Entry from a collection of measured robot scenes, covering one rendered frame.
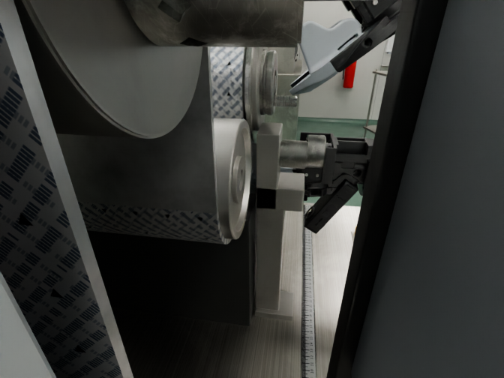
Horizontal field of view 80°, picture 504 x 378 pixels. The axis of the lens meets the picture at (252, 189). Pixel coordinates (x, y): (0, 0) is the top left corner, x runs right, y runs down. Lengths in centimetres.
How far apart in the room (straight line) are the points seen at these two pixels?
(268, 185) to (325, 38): 17
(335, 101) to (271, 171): 467
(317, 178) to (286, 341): 25
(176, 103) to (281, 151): 22
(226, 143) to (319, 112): 479
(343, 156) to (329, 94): 453
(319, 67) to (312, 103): 466
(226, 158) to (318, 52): 16
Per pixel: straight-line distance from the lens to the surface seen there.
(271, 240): 42
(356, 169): 48
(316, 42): 34
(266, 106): 37
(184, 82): 17
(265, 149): 35
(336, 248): 67
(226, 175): 25
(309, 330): 52
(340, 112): 506
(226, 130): 27
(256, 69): 34
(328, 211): 50
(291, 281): 58
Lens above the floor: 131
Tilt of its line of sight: 28 degrees down
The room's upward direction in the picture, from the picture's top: straight up
